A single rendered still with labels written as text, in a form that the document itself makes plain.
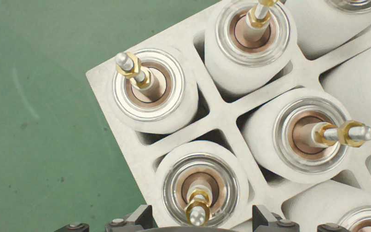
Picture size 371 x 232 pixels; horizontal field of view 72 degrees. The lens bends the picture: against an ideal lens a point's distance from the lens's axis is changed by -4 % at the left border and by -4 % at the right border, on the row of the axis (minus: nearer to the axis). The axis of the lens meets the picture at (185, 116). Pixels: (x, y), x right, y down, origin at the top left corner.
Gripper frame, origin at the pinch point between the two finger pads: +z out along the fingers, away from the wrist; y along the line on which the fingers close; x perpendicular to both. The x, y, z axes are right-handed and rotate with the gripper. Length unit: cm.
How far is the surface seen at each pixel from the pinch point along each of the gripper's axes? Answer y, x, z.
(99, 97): -13.3, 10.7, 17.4
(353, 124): 10.5, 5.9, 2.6
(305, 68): 13.1, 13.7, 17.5
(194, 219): -0.5, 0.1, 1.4
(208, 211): 0.4, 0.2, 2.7
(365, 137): 10.4, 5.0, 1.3
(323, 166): 11.5, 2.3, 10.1
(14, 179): -39, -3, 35
